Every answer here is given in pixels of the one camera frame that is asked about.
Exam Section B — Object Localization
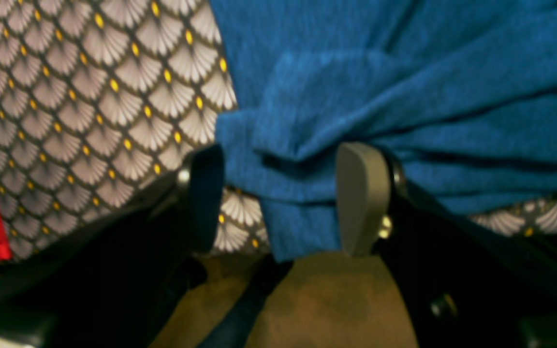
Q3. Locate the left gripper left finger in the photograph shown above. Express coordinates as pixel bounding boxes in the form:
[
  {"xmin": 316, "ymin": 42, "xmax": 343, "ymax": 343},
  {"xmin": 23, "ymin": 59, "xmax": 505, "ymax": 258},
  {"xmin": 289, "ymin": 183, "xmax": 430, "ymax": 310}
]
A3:
[{"xmin": 177, "ymin": 145, "xmax": 225, "ymax": 253}]

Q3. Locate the fan-patterned table cloth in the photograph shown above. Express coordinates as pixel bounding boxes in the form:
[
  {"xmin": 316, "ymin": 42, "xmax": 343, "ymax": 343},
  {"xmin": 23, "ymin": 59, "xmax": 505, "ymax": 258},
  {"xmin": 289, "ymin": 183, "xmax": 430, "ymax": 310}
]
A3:
[{"xmin": 0, "ymin": 0, "xmax": 557, "ymax": 260}]

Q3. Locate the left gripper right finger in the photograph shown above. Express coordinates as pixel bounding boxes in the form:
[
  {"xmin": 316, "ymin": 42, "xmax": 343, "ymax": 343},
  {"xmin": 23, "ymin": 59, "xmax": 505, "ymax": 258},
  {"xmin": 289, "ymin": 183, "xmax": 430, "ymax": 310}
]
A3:
[{"xmin": 336, "ymin": 142, "xmax": 406, "ymax": 258}]

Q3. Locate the blue T-shirt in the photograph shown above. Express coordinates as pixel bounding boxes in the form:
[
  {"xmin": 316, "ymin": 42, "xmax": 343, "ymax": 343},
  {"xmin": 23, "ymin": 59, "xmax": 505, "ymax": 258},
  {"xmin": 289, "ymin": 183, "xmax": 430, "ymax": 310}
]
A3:
[{"xmin": 210, "ymin": 0, "xmax": 557, "ymax": 261}]

